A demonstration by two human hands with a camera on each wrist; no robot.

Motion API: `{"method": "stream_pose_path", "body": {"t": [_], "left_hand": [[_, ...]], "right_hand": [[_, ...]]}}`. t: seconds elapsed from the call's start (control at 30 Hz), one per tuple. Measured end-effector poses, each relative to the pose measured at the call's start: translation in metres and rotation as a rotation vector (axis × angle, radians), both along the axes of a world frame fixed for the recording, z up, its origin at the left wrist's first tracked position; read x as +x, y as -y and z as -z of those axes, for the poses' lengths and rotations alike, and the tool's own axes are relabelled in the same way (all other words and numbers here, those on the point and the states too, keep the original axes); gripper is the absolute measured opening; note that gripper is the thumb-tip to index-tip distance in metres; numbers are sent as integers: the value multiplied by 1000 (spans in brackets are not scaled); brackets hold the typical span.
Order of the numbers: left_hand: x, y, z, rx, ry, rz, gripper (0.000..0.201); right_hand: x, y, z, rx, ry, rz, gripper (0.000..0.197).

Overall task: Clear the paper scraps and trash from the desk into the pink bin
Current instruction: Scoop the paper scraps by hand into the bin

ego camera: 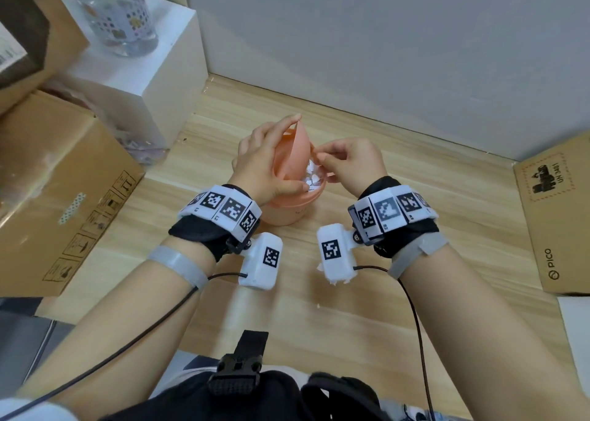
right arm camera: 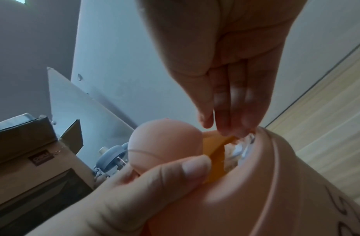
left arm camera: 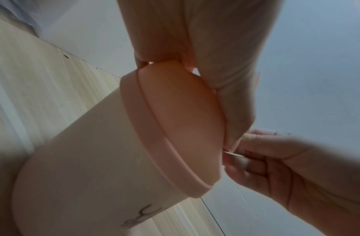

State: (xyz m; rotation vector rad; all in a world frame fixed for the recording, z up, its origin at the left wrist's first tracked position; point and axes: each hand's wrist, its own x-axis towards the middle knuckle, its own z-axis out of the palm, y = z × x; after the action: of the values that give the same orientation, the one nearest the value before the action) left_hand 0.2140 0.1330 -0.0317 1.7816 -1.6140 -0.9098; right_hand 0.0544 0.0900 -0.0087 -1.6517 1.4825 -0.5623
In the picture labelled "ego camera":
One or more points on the person's left hand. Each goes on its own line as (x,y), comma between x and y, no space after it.
(253,157)

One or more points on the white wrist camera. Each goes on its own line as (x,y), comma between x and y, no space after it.
(262,261)
(335,254)

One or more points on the person's right thumb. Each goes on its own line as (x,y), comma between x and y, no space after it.
(331,166)

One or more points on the white marker wristband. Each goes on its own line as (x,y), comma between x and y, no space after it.
(221,206)
(392,211)

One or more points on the white block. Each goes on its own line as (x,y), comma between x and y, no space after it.
(152,65)

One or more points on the person's left thumb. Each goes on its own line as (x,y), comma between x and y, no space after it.
(292,187)

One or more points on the pink desktop trash bin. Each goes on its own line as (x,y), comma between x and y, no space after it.
(290,208)

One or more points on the person's right forearm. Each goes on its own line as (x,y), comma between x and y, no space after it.
(484,324)

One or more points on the pink swing bin lid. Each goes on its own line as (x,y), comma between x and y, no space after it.
(295,153)

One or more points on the white paper sheet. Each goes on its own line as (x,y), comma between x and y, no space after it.
(576,333)

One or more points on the patterned clear glass bottle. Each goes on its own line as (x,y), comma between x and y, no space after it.
(120,14)

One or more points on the black chest harness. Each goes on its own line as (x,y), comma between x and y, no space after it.
(276,400)

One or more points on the flat printed cardboard box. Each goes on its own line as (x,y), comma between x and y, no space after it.
(557,222)

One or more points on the white paper scraps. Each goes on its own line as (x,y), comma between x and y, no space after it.
(314,178)

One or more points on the person's left forearm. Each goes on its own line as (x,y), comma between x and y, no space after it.
(124,324)

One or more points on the large brown cardboard box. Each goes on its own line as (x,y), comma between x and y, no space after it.
(50,190)

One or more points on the open brown cardboard box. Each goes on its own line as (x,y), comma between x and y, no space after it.
(41,28)

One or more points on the person's right hand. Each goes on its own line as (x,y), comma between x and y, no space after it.
(359,162)

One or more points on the black wrist wrap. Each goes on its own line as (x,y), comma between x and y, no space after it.
(203,234)
(410,236)

